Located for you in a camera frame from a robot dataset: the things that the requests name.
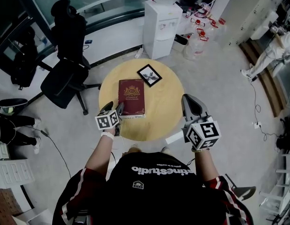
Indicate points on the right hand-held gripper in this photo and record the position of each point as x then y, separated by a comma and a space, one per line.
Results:
203, 135

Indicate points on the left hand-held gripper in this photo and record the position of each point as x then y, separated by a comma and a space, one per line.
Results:
106, 121

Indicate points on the burgundy gold crest book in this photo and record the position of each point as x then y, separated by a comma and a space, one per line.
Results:
133, 97

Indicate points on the person's right forearm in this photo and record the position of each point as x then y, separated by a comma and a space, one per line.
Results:
205, 165

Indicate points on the person's left forearm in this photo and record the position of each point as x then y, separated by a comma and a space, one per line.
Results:
99, 158

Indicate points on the white wristband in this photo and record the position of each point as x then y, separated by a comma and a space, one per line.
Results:
107, 135

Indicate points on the round wooden table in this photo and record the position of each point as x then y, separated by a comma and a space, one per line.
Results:
163, 102

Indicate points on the white paper sheet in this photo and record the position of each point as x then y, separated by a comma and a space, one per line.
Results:
174, 137

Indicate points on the person's left shoe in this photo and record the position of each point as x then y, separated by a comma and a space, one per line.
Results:
135, 148

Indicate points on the person's shoe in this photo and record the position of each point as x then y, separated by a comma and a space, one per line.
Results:
135, 148
165, 150

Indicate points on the person's right shoe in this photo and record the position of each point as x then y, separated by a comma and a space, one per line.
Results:
165, 150

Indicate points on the black office chair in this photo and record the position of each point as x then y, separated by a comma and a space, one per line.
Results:
67, 74

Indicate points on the white power strip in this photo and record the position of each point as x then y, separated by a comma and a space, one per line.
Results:
139, 53

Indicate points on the clear jug red cap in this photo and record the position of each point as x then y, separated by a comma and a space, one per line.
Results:
197, 24
212, 30
222, 24
194, 47

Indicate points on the white bin black lid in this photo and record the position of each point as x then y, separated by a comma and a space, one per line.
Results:
181, 43

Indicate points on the small dark device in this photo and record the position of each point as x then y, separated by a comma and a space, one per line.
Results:
88, 41

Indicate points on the wooden step platform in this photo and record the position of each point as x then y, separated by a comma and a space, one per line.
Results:
266, 83

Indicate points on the white water dispenser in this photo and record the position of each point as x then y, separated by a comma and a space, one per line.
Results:
158, 36

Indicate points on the person's black red jersey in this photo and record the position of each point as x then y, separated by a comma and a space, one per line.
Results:
154, 193

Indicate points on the grey chair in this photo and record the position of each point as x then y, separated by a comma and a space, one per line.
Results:
243, 191

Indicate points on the small clear bottle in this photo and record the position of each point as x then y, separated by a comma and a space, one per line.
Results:
188, 13

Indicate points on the black backpack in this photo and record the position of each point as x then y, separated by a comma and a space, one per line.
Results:
24, 64

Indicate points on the white locker cabinet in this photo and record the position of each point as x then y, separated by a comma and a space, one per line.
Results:
250, 10

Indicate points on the white drawer cabinet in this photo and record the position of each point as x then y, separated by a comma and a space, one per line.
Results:
13, 170

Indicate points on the white metal rack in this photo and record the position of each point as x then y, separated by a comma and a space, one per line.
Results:
283, 191

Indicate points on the black picture frame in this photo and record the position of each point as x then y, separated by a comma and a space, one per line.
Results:
149, 75

